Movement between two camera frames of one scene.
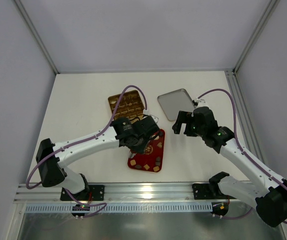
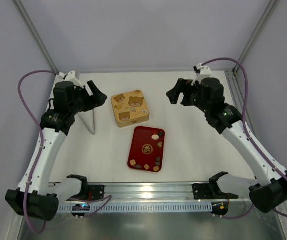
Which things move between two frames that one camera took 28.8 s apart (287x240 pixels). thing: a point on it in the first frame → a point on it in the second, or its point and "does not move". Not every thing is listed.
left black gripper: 141,145 → 89,97
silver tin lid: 175,101 → 130,108
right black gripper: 181,122 → 183,91
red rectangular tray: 152,160 does not move
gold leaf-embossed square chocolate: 146,166 does not move
